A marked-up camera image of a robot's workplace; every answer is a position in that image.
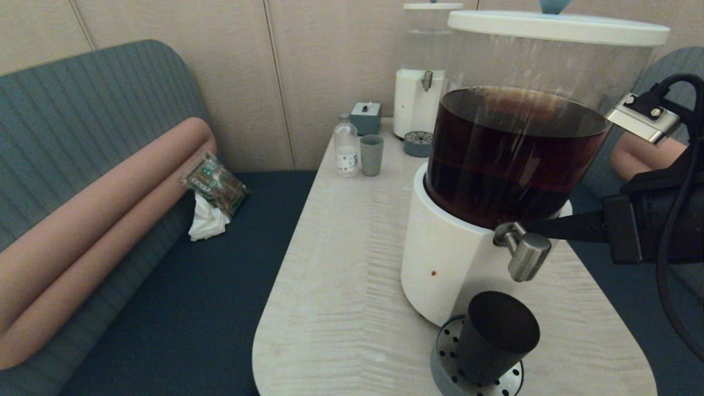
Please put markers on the grey-green cup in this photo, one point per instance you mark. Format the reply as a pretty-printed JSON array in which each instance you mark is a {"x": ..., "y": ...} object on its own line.
[{"x": 372, "y": 157}]

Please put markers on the small metal dispenser tap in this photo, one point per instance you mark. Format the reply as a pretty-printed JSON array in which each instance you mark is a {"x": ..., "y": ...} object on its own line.
[{"x": 427, "y": 80}]

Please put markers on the large blue-grey perforated drip tray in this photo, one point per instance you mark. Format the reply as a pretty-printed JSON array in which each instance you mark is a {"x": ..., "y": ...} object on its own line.
[{"x": 442, "y": 353}]

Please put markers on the clear plastic bottle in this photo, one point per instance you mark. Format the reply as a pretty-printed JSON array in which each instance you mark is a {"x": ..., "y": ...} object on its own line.
[{"x": 346, "y": 146}]

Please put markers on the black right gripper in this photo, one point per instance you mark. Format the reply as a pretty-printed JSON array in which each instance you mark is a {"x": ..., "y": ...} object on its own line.
[{"x": 643, "y": 225}]

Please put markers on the teal upholstered bench sofa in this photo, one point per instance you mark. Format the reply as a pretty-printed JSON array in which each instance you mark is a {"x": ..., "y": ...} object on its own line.
[
  {"x": 82, "y": 99},
  {"x": 621, "y": 308}
]

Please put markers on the blue-grey small box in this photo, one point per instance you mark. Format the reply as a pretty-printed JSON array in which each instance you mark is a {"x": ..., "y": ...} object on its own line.
[{"x": 365, "y": 119}]

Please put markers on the crumpled white tissue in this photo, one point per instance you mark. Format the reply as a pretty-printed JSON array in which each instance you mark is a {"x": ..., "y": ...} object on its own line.
[{"x": 208, "y": 223}]

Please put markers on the large tea dispenser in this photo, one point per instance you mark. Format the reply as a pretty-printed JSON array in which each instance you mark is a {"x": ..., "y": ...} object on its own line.
[{"x": 467, "y": 264}]

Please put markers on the green snack packet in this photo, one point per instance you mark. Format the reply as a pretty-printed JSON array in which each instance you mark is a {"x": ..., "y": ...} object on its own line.
[{"x": 215, "y": 184}]

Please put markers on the small far water dispenser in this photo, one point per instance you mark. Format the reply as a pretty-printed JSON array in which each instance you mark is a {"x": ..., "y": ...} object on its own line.
[{"x": 412, "y": 104}]

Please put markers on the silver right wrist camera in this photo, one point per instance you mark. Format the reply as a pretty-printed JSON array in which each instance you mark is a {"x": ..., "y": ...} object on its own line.
[{"x": 641, "y": 118}]

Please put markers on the small blue-grey perforated drip tray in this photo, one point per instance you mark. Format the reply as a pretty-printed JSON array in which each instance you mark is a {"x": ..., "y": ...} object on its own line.
[{"x": 418, "y": 146}]

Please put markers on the small white dispenser lid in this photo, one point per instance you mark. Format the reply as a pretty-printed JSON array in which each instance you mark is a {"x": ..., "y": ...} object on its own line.
[{"x": 434, "y": 6}]

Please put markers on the large white dispenser lid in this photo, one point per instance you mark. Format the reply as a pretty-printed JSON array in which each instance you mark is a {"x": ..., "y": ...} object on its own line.
[{"x": 550, "y": 26}]

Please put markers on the large metal dispenser tap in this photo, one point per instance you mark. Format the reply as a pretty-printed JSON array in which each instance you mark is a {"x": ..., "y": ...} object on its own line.
[{"x": 527, "y": 256}]

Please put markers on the black plastic cup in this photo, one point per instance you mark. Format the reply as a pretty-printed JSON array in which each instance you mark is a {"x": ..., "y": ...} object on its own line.
[{"x": 495, "y": 335}]

